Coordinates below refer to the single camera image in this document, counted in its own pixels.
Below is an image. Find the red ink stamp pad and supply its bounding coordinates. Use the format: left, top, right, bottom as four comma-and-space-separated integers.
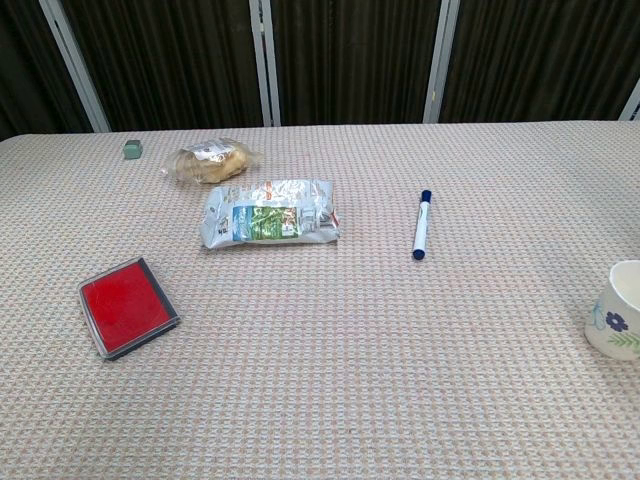
77, 256, 181, 362

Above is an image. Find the white foil snack bag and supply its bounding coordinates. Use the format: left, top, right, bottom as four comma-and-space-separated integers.
200, 178, 342, 250

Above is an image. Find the clear bag of bread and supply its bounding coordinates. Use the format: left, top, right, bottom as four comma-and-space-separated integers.
160, 138, 263, 185

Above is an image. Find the white floral paper cup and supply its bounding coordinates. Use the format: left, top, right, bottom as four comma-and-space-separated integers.
584, 260, 640, 362

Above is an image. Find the blue white marker pen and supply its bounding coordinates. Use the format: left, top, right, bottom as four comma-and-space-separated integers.
412, 189, 435, 262

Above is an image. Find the grey metal partition post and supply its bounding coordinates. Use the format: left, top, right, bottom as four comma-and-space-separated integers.
422, 0, 461, 125
38, 0, 112, 134
248, 0, 282, 128
618, 78, 640, 122

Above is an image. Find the dark pleated curtain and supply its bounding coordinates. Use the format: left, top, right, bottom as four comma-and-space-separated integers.
0, 0, 640, 142

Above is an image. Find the woven checkered tablecloth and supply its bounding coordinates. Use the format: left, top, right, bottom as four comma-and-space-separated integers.
0, 118, 640, 480

